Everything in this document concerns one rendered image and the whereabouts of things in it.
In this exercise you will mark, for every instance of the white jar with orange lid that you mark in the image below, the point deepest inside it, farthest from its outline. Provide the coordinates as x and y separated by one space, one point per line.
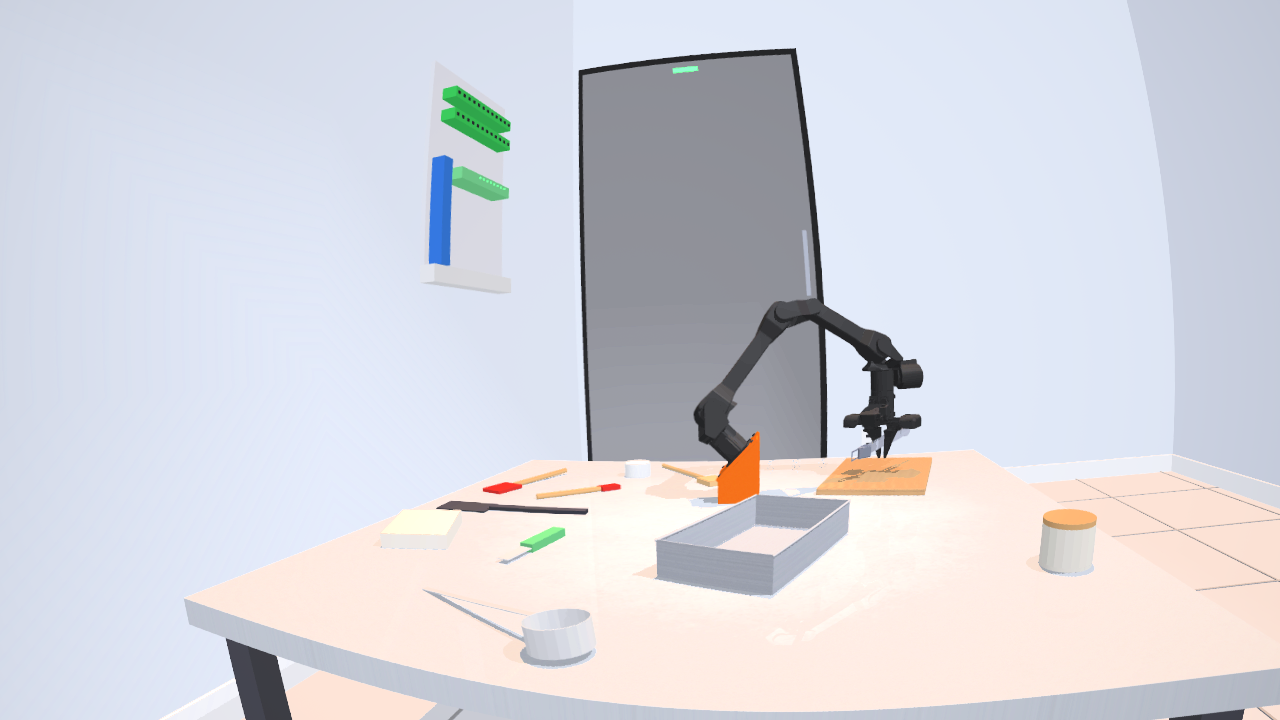
1067 540

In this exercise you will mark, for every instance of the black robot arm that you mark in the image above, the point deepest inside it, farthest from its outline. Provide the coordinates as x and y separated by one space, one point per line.
712 413

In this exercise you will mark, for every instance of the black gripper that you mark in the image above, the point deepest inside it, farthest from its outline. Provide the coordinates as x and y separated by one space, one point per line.
906 421

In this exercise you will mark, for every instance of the red spatula with wooden handle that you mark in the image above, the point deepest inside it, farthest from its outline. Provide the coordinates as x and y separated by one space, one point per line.
506 487

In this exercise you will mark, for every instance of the grey spatula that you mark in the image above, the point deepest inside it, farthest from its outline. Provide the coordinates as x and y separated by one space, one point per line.
480 507

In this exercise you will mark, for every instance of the grey saucepan with long handle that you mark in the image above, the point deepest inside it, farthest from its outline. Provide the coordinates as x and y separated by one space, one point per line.
551 634

